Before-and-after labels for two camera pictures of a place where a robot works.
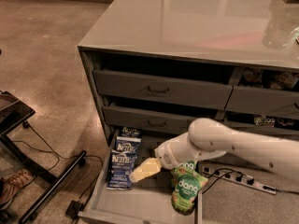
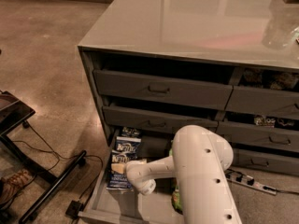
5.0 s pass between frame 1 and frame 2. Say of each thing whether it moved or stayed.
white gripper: moved
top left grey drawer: stayed
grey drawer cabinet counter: stayed
